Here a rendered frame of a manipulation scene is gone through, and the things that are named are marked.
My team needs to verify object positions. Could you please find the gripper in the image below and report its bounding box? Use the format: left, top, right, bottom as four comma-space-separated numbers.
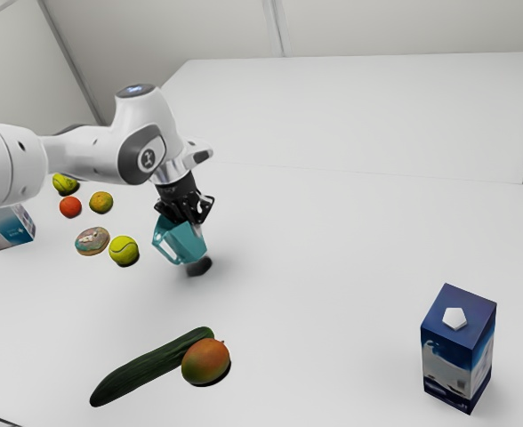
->
153, 170, 216, 240

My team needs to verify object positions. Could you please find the teal faceted mug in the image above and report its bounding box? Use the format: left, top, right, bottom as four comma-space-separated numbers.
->
150, 214, 209, 266

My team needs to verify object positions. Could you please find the yellow tennis ball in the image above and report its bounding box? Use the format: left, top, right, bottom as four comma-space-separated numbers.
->
108, 235, 140, 268

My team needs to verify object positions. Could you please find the yellow-green orange fruit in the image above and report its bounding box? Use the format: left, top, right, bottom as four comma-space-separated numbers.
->
88, 190, 115, 215

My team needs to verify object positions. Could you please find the frosted donut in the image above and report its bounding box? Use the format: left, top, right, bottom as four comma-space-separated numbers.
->
74, 226, 112, 257

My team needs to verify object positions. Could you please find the red-orange mango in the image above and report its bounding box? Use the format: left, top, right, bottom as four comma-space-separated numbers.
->
180, 337, 232, 386

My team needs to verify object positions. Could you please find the green cucumber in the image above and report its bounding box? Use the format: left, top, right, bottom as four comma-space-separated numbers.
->
88, 326, 216, 408

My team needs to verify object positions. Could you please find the pale blue box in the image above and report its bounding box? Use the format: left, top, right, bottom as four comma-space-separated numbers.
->
0, 203, 37, 253

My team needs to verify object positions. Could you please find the dark blue milk carton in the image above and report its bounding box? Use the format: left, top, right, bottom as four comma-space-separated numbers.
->
419, 282, 498, 417

